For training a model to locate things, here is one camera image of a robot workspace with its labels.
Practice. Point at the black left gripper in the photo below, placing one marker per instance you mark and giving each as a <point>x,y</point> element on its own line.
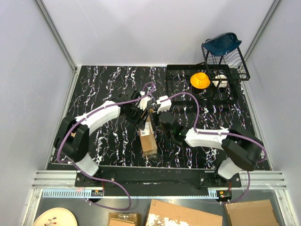
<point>139,122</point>

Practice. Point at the brown cardboard express box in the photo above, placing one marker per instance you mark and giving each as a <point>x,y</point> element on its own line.
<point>147,138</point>

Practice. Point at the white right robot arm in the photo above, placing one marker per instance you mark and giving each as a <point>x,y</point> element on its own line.
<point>242,148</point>

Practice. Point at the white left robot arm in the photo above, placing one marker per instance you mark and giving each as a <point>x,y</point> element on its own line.
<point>72,138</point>

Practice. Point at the small cardboard box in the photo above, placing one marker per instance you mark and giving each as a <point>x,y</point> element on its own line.
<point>124,219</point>

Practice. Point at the cardboard box at corner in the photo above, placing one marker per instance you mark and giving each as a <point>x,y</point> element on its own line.
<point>253,213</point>

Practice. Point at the yellow plastic cup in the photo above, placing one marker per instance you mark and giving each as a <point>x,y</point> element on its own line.
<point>200,80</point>

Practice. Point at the black drain tray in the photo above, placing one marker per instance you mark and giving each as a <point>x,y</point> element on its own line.
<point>178,80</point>

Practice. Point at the white small cup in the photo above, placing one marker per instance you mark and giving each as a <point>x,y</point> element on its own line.
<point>220,81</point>

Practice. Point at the flat cardboard sheet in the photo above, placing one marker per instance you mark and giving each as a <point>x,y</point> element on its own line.
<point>167,214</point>

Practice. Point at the blue bowl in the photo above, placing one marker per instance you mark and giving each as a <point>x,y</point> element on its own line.
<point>223,44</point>

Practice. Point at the patterned ceramic plate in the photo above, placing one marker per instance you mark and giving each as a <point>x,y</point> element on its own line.
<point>56,217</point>

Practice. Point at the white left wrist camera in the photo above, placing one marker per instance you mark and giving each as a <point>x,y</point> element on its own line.
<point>144,102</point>

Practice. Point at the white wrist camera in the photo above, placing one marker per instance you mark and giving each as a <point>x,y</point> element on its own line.
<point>164,104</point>
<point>144,102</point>

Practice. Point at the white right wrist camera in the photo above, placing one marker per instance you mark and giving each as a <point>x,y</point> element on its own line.
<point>164,104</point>

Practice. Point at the black wire dish rack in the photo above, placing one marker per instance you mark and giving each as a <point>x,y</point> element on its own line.
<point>232,65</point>

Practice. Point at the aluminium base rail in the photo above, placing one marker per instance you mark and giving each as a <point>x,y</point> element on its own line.
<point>141,182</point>

